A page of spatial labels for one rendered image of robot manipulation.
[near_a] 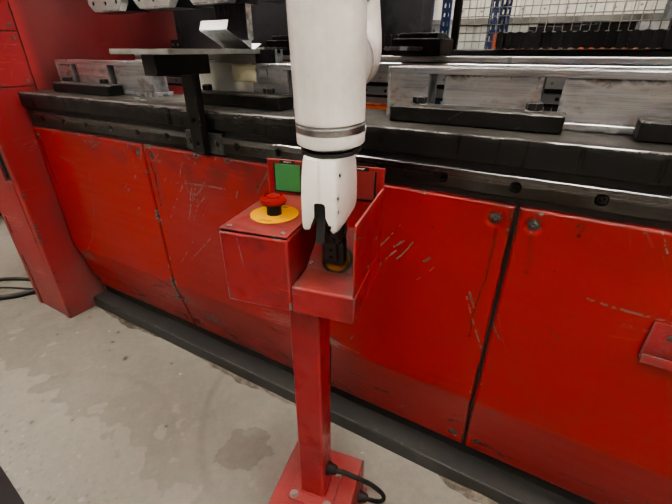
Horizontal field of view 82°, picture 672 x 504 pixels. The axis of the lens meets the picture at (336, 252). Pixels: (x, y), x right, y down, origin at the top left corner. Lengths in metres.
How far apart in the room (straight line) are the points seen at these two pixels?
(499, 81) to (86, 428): 1.40
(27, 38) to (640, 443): 1.98
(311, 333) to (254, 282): 0.14
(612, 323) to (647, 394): 0.15
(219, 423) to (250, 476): 0.21
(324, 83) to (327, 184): 0.11
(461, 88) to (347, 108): 0.40
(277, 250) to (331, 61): 0.24
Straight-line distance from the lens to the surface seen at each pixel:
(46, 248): 1.84
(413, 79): 0.84
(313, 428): 0.82
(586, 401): 0.90
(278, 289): 0.55
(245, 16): 1.08
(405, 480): 1.18
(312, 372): 0.71
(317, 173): 0.46
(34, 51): 1.78
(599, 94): 0.80
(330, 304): 0.53
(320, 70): 0.44
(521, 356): 0.85
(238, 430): 1.29
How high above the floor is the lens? 1.00
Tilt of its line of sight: 28 degrees down
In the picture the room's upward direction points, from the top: straight up
